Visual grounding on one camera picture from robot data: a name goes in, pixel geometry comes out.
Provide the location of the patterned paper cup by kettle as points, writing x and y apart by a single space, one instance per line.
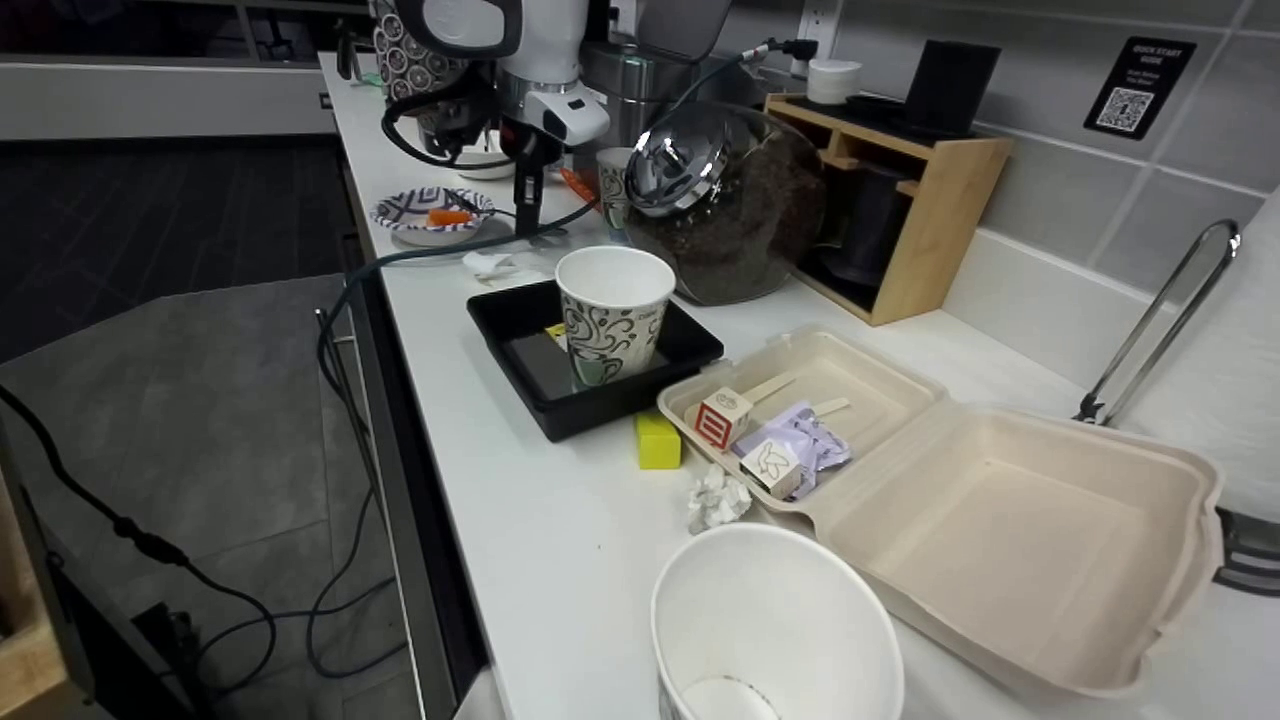
615 182

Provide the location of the large white paper bowl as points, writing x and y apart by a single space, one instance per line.
759 621

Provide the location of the red white small box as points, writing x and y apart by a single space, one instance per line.
723 416

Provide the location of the purple wrapped packet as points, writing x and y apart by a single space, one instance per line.
792 448

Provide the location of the wooden organizer shelf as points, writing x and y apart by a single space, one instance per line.
900 211

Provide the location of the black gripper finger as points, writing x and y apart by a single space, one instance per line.
529 193

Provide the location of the crumpled white napkin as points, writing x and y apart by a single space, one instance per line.
490 266

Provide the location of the beige clamshell takeout box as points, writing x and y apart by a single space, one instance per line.
1046 554

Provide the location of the black QR code sign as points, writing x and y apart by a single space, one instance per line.
1139 84

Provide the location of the chrome faucet handle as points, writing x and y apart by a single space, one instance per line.
1165 316

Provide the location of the black plastic tray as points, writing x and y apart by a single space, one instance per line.
581 390

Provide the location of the yellow sponge block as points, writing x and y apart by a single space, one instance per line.
657 440

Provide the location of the purple patterned paper plate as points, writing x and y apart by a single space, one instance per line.
420 219

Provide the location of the patterned paper cup in tray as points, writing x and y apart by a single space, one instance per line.
615 307

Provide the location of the crumpled white tissue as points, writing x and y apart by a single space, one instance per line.
717 499

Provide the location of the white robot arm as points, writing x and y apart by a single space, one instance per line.
466 64

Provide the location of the orange carrot pieces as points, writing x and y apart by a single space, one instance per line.
450 219

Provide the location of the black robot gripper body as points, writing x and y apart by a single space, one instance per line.
548 112

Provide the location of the dark round kettle appliance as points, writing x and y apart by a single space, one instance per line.
729 198

